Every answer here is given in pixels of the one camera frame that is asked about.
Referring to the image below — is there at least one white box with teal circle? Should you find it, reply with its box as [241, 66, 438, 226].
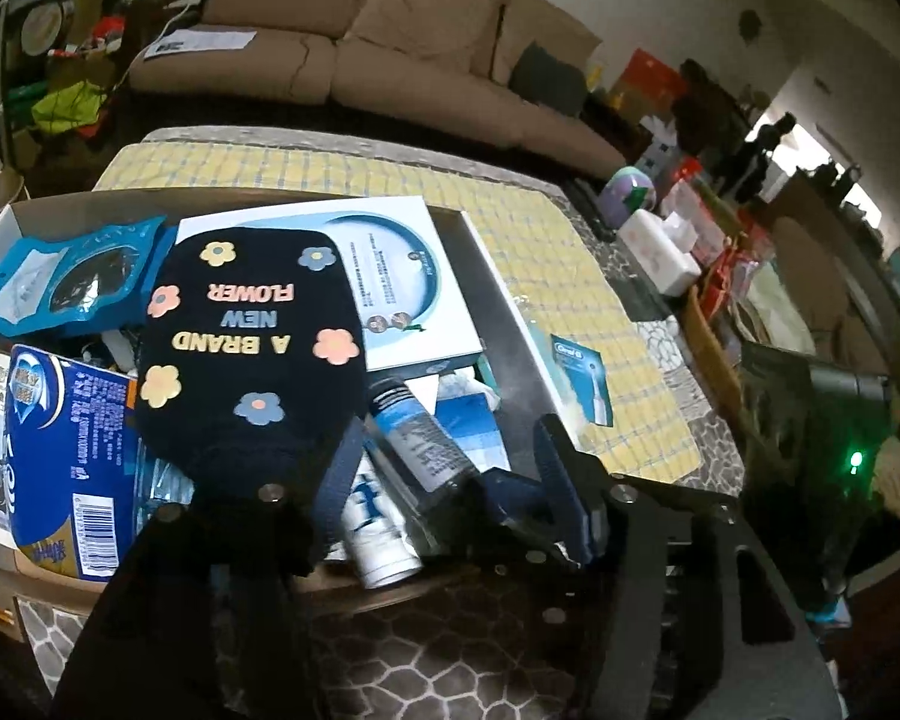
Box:
[176, 195, 488, 372]

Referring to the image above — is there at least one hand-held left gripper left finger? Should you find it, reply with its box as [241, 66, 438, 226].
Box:
[49, 416, 367, 720]

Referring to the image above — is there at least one beige sofa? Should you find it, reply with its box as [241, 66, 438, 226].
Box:
[127, 0, 631, 181]

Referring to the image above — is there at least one yellow checked tablecloth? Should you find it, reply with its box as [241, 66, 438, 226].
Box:
[94, 141, 710, 481]

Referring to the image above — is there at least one blue tissue roll pack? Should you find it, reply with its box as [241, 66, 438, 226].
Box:
[4, 343, 140, 582]

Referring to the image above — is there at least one blue white tube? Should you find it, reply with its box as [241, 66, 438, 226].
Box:
[367, 375, 488, 496]

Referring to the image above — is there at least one white tissue pack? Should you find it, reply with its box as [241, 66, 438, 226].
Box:
[619, 208, 702, 297]

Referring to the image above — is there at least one red box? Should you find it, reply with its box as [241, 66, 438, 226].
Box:
[611, 49, 687, 117]

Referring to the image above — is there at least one teal toothbrush pack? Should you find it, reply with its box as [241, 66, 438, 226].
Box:
[547, 331, 616, 428]

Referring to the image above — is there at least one dark grey cushion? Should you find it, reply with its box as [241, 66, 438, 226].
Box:
[510, 41, 590, 117]

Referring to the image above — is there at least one black flower print pouch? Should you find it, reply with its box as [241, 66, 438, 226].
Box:
[133, 223, 368, 500]

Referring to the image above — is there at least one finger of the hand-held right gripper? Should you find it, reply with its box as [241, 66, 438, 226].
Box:
[461, 465, 578, 567]

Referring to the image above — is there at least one white fan stand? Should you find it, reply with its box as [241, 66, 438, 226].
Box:
[0, 0, 27, 203]

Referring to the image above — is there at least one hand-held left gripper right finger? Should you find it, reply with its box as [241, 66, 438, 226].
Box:
[532, 415, 848, 720]

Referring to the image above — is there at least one cardboard box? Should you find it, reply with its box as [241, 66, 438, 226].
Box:
[0, 187, 578, 608]

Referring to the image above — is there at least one white paper sheet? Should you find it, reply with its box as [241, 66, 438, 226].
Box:
[142, 26, 260, 61]

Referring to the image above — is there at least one green bag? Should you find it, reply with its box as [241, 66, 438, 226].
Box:
[30, 82, 110, 132]

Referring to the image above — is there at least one purple green round toy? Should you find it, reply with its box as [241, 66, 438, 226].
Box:
[598, 165, 657, 222]

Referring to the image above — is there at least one clear plastic water bottle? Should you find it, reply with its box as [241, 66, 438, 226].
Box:
[131, 439, 196, 511]

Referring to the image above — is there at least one silver spray can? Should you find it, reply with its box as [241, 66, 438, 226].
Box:
[330, 450, 425, 590]

